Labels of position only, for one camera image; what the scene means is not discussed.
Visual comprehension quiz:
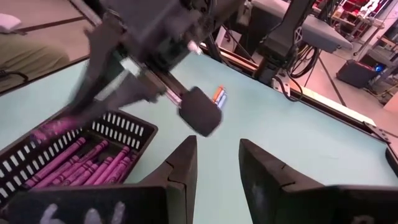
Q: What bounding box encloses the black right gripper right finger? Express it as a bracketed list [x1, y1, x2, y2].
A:
[238, 138, 398, 224]

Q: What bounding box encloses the grey desk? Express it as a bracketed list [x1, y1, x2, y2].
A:
[251, 0, 354, 54]

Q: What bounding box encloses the teal table mat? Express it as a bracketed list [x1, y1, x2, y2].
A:
[0, 52, 398, 224]

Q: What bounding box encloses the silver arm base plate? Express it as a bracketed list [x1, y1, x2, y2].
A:
[271, 70, 292, 95]

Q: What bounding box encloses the black cable bundle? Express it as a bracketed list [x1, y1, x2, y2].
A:
[279, 42, 322, 103]

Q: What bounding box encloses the black plastic basket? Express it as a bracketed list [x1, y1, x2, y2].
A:
[0, 110, 159, 208]

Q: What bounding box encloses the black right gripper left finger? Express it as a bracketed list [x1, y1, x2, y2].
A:
[6, 135, 198, 224]

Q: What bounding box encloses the black perforated case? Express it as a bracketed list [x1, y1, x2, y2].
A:
[335, 58, 379, 90]

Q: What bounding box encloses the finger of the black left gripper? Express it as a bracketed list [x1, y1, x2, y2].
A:
[92, 71, 167, 125]
[69, 17, 126, 116]

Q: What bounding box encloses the orange crayon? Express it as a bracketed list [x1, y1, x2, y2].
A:
[212, 85, 225, 104]

